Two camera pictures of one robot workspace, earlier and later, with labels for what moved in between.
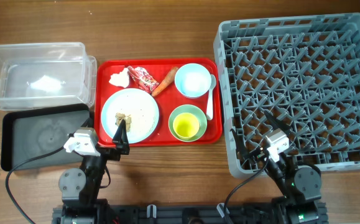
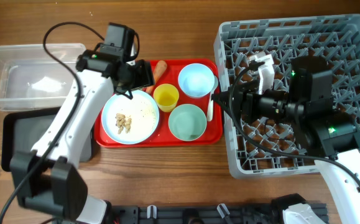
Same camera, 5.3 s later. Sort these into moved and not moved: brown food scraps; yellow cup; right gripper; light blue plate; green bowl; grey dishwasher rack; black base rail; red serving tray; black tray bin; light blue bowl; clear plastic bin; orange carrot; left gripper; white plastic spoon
Moved: right gripper; yellow cup; left gripper; white plastic spoon; orange carrot
Not moved: grey dishwasher rack; brown food scraps; clear plastic bin; red serving tray; black tray bin; black base rail; light blue plate; green bowl; light blue bowl
